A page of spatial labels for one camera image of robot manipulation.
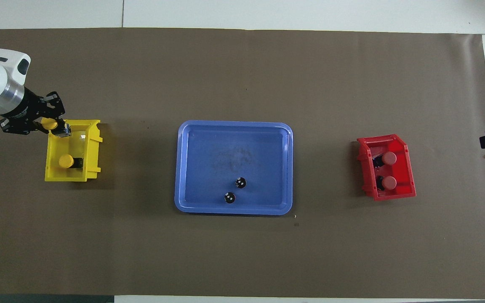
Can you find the yellow plastic bin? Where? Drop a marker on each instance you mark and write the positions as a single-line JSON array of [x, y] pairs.
[[93, 147]]

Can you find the red plastic bin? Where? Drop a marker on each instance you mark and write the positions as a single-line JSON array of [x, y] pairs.
[[402, 168]]

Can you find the black round button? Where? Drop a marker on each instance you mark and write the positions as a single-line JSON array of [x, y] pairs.
[[229, 197], [240, 182]]

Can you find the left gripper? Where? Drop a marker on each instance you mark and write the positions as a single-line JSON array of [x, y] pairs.
[[21, 107]]

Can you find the blue plastic tray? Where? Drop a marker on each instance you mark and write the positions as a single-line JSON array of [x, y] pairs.
[[209, 160]]

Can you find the red button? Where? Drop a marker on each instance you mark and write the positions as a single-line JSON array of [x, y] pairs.
[[389, 158], [389, 182]]

